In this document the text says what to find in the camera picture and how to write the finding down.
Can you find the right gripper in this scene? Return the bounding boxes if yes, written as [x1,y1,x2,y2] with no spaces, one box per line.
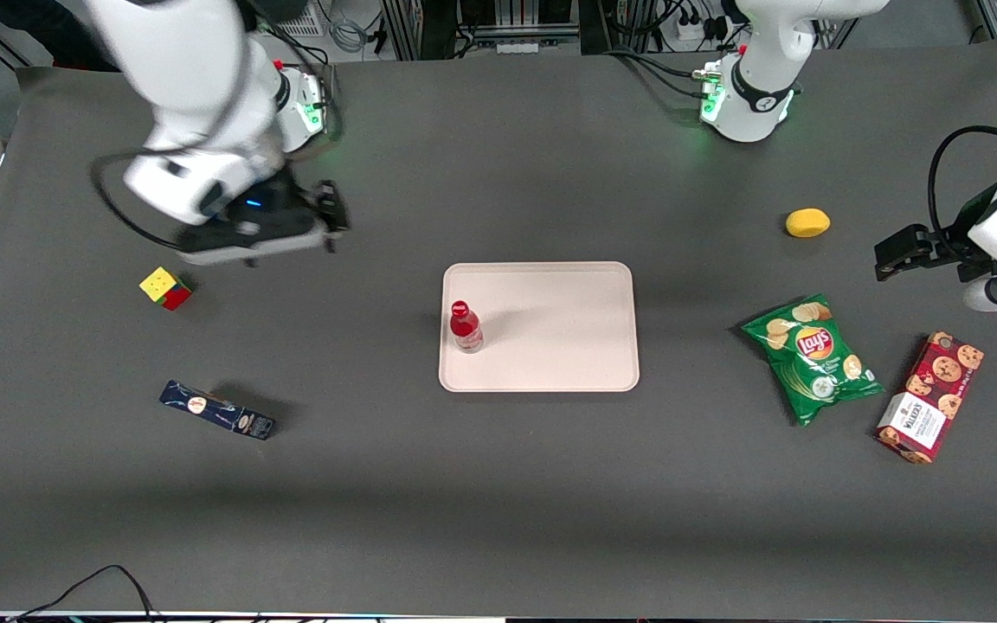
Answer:
[177,180,351,267]

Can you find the red coke bottle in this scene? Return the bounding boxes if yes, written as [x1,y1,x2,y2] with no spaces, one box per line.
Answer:
[449,300,485,353]

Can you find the beige plastic tray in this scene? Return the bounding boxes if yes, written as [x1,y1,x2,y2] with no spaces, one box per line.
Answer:
[438,261,640,394]

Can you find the yellow lemon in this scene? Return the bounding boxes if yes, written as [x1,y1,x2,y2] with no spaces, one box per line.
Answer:
[785,208,832,239]

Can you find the green Lay's chips bag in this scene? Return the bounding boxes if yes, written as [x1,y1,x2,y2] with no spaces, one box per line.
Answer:
[741,293,885,427]

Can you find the red cookie box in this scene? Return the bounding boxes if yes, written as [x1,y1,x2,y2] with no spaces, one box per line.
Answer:
[875,331,985,466]

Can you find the colourful Rubik's cube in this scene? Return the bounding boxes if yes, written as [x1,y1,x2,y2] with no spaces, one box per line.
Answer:
[138,267,194,312]

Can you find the white perforated box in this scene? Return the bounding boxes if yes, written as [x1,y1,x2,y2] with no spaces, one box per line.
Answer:
[278,0,327,38]

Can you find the dark blue snack box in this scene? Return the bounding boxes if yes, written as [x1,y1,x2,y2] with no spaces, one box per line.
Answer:
[158,380,277,440]

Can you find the black metal equipment rack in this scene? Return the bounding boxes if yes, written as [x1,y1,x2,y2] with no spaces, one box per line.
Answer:
[380,0,666,61]

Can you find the white power strip with plugs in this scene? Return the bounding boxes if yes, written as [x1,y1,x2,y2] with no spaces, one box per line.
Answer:
[674,16,731,46]

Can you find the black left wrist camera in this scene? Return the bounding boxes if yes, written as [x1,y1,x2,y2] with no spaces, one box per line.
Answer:
[940,184,997,260]

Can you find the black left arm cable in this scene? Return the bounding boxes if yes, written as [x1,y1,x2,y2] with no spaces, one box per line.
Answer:
[929,59,997,241]

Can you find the coiled grey cable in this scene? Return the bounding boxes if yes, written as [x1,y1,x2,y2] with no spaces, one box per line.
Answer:
[325,10,371,55]

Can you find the black cables at arm base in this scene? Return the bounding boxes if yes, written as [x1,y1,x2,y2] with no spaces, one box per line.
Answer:
[601,45,717,101]

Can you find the black cable at table edge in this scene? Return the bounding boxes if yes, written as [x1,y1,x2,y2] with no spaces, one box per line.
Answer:
[5,565,158,623]

